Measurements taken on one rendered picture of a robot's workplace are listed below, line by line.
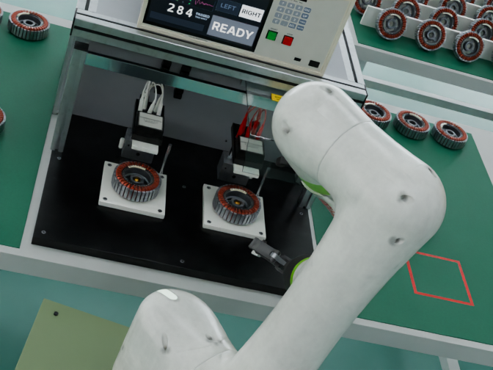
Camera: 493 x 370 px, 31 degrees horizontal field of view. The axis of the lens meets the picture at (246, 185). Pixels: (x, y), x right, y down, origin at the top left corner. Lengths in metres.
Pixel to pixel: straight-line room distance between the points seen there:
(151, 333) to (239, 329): 1.63
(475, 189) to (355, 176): 1.56
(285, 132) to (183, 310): 0.33
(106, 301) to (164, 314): 1.55
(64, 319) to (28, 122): 0.73
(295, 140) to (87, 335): 0.61
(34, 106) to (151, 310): 1.05
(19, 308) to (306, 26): 1.32
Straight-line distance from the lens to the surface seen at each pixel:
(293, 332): 1.21
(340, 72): 2.11
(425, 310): 2.16
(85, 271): 1.89
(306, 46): 2.02
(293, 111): 1.20
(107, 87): 2.22
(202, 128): 2.27
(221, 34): 1.99
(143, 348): 1.36
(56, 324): 1.62
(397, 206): 1.11
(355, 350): 3.09
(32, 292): 2.86
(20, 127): 2.22
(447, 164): 2.72
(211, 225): 2.04
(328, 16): 1.99
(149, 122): 2.04
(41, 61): 2.48
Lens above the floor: 2.05
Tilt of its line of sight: 35 degrees down
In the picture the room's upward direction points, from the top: 22 degrees clockwise
